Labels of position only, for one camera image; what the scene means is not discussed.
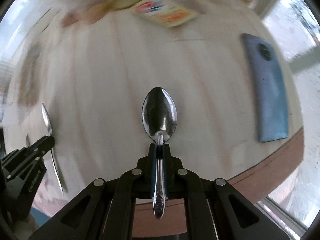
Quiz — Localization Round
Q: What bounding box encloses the round bowl steel ladle spoon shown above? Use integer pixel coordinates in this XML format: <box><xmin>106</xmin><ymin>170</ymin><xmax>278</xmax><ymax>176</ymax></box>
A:
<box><xmin>41</xmin><ymin>103</ymin><xmax>66</xmax><ymax>196</ymax></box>

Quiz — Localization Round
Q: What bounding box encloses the cat print table mat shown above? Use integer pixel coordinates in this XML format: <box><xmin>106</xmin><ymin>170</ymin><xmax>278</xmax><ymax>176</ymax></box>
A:
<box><xmin>0</xmin><ymin>0</ymin><xmax>304</xmax><ymax>238</ymax></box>

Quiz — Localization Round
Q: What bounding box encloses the blue smartphone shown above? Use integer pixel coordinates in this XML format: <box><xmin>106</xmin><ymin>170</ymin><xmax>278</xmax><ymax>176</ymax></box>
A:
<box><xmin>241</xmin><ymin>33</ymin><xmax>289</xmax><ymax>142</ymax></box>

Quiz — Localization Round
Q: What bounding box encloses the small colourful packet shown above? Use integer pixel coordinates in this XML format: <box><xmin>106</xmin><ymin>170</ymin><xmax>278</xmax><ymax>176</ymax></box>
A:
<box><xmin>132</xmin><ymin>0</ymin><xmax>199</xmax><ymax>28</ymax></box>

